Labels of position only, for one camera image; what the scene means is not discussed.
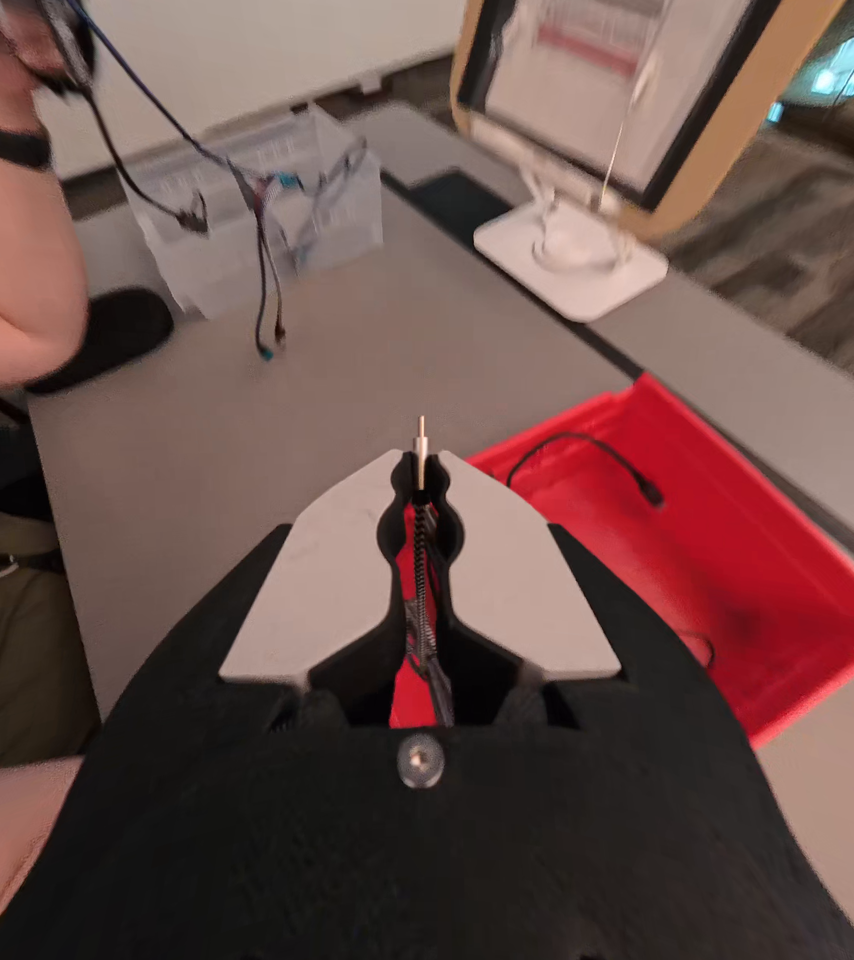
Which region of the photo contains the short black cable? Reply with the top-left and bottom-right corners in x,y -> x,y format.
505,431 -> 665,511

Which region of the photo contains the black white braided cable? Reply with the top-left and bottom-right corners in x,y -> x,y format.
400,414 -> 458,727

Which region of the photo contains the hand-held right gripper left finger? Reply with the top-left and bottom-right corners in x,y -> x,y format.
219,448 -> 409,727

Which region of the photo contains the black desk mat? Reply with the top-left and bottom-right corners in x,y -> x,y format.
400,171 -> 518,252

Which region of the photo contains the wooden-edged black board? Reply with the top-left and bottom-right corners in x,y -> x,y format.
449,0 -> 848,241

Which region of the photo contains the clear plastic bin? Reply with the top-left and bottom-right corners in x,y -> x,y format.
119,105 -> 385,320

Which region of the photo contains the person's left forearm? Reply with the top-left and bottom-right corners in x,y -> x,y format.
0,123 -> 90,395

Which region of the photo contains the dark blue cable blue plug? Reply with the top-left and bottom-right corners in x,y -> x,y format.
67,0 -> 289,361

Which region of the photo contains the red plastic bin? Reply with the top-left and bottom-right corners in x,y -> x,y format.
389,372 -> 854,750

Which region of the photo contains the acrylic sign holder white base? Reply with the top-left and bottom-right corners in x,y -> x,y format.
464,0 -> 671,324

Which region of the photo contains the person in olive shirt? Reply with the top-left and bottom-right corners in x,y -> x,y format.
0,480 -> 101,777

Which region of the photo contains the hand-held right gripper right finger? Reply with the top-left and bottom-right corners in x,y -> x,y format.
433,450 -> 623,727

